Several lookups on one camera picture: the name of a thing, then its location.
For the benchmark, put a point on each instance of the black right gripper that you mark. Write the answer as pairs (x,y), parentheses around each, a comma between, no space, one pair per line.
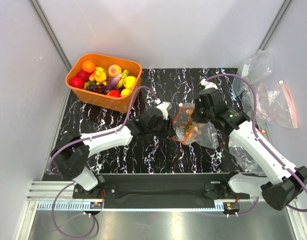
(197,104)

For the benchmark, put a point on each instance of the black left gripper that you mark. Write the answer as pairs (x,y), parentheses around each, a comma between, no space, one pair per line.
(167,125)

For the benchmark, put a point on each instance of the clear zip bag orange zipper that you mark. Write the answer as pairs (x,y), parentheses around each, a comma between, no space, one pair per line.
(208,138)

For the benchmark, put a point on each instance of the yellow lemon large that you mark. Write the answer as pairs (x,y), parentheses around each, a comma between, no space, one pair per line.
(129,82)

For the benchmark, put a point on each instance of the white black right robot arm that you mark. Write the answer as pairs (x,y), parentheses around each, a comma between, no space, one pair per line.
(283,180)

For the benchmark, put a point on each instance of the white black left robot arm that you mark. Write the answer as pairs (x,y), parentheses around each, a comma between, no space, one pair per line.
(69,160)

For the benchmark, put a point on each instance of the clear blue zip bag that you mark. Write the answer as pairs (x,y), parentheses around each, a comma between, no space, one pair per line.
(258,68)

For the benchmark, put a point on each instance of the filled zip bag red zipper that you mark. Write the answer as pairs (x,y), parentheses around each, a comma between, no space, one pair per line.
(275,105)

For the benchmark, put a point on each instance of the yellow lemon small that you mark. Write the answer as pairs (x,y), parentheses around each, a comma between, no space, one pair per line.
(125,92)

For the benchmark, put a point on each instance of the green yellow banana bunch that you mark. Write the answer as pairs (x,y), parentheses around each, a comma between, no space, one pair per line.
(125,73)

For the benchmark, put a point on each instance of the purple eggplant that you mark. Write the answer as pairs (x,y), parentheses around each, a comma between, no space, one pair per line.
(112,83)

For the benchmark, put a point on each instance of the orange plastic fruit basket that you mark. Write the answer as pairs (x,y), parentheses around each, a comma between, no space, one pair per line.
(119,104)

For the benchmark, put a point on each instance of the dark purple grape bunch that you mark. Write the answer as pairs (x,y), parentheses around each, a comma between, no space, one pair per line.
(98,88)

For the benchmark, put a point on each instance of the pink peach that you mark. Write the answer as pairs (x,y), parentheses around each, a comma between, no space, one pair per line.
(114,70)

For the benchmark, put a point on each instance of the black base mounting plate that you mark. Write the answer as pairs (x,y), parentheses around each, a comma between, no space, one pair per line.
(115,186)

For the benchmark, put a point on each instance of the dark red apple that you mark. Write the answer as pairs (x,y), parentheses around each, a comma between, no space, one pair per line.
(83,75)

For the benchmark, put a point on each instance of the orange fruit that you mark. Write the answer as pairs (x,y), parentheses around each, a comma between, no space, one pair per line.
(88,66)

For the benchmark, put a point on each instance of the bright red apple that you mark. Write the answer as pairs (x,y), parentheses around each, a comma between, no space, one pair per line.
(77,82)

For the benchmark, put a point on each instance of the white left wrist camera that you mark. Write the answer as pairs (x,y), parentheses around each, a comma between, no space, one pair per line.
(164,107)

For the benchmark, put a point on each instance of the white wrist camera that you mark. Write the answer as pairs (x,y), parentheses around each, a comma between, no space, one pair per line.
(164,107)
(204,84)

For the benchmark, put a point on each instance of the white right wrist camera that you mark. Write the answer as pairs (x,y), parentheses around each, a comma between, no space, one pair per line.
(204,84)

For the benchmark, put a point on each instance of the aluminium rail frame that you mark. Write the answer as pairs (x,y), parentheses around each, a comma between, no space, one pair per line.
(53,214)

